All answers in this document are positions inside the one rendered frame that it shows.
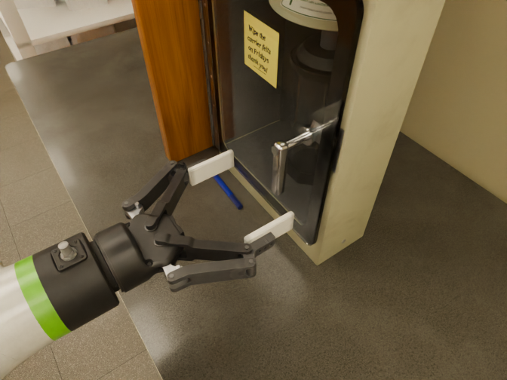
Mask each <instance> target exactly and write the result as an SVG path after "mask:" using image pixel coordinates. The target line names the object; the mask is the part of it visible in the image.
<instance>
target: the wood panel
mask: <svg viewBox="0 0 507 380"><path fill-rule="evenodd" d="M131 2H132V6H133V9H134V16H135V19H136V23H137V29H138V32H139V37H140V43H141V46H142V50H143V56H144V60H145V64H146V70H147V73H148V77H149V83H150V87H151V91H152V96H153V100H154V104H155V110H156V114H157V117H158V123H159V127H160V131H161V137H162V141H163V144H164V150H165V154H166V157H167V158H168V159H169V161H172V160H174V161H180V160H182V159H184V158H187V157H189V156H191V155H194V154H195V153H198V152H200V151H203V150H205V149H207V148H210V147H211V146H213V144H212V136H211V128H210V115H209V107H208V99H207V85H206V78H205V70H204V55H203V47H202V40H201V26H200V18H199V10H198V0H131Z"/></svg>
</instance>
